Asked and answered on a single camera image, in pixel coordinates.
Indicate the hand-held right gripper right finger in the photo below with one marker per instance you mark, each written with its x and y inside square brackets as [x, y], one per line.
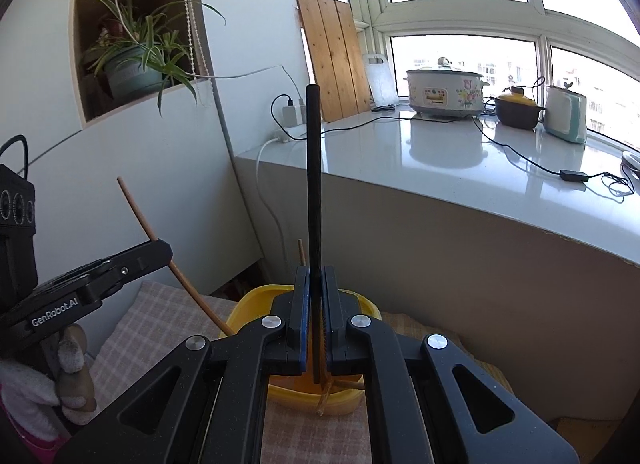
[330, 304]

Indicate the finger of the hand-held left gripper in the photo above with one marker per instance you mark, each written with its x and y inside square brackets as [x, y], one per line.
[135, 264]

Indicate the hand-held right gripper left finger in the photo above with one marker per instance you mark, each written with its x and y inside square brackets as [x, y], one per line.
[299, 324]

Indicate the yellow plastic container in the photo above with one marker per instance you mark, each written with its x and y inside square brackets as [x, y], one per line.
[245, 311]

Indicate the single light tan chopstick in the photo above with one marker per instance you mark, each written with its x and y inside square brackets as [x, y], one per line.
[200, 300]

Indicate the single black chopstick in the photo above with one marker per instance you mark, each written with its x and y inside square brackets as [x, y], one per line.
[314, 184]

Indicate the pink checked cloth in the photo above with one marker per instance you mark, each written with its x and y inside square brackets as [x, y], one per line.
[145, 314]

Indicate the white cabinet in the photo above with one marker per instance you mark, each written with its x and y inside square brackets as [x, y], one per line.
[150, 169]

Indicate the beige plush toy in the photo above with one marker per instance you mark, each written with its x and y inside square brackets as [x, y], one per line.
[75, 384]

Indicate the white windowsill counter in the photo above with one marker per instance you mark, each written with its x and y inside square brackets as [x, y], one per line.
[425, 169]

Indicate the white power strip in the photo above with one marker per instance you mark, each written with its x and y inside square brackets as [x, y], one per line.
[282, 135]

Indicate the grey-green flower pot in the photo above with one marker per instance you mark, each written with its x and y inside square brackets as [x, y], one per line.
[130, 76]

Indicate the white charger block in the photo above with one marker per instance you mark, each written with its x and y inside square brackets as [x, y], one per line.
[292, 115]

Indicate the potted spider plant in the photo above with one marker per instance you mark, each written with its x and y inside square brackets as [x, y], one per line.
[82, 44]

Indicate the white cutting board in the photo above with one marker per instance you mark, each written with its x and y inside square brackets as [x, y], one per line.
[382, 84]

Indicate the white floral electric cooker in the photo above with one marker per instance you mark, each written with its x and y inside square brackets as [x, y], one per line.
[445, 91]

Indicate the wooden slat board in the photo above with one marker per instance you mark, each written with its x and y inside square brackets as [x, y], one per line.
[335, 59]

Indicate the brown clay pot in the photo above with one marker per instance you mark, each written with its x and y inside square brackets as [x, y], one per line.
[517, 111]

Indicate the black power adapter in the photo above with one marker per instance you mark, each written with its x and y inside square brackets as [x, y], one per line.
[574, 174]

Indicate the white window frame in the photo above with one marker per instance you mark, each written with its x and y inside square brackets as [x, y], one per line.
[380, 19]

